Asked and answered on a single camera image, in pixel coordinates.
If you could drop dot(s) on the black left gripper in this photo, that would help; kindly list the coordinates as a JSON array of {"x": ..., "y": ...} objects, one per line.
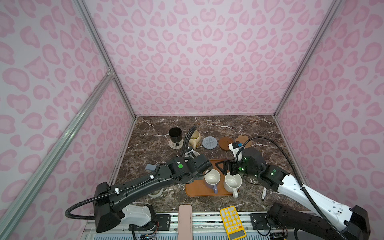
[{"x": 202, "y": 173}]

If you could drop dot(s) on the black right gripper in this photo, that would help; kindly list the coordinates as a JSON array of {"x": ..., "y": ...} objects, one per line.
[{"x": 231, "y": 163}]

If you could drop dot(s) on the white speckled pink mug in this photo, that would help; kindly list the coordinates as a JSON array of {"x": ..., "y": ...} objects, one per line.
[{"x": 232, "y": 183}]

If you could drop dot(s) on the purple mug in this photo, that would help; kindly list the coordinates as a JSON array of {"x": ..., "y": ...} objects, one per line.
[{"x": 212, "y": 179}]

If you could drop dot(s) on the white multicolour zigzag woven coaster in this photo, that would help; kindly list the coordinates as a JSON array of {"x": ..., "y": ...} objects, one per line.
[{"x": 176, "y": 146}]

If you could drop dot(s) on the round brown wooden coaster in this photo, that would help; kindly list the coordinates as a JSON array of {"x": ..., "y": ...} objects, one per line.
[{"x": 225, "y": 142}]

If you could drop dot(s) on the light blue woven coaster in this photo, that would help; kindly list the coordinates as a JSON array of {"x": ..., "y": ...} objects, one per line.
[{"x": 210, "y": 143}]

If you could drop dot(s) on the beige cream mug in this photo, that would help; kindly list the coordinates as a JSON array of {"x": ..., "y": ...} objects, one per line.
[{"x": 195, "y": 140}]

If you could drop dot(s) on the cork paw shaped coaster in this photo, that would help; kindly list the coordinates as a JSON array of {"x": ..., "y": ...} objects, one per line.
[{"x": 242, "y": 139}]

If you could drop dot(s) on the black mug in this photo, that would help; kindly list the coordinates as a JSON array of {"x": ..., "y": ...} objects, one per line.
[{"x": 175, "y": 135}]

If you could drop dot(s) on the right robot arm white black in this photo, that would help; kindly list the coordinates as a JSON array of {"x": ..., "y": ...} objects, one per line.
[{"x": 330, "y": 220}]

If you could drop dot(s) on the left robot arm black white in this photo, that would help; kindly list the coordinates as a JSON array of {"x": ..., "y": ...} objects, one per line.
[{"x": 108, "y": 208}]

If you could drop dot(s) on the orange brown serving tray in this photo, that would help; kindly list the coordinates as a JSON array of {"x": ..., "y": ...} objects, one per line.
[{"x": 199, "y": 188}]

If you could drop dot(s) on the yellow calculator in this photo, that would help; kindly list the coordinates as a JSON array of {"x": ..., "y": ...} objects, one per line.
[{"x": 232, "y": 223}]

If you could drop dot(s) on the pink rectangular case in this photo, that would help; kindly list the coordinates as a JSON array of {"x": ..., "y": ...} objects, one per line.
[{"x": 185, "y": 222}]

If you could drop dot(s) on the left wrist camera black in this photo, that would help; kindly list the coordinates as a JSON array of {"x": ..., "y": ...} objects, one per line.
[{"x": 191, "y": 154}]

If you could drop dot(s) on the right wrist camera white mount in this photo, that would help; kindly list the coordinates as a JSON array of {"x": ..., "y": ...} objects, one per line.
[{"x": 235, "y": 147}]

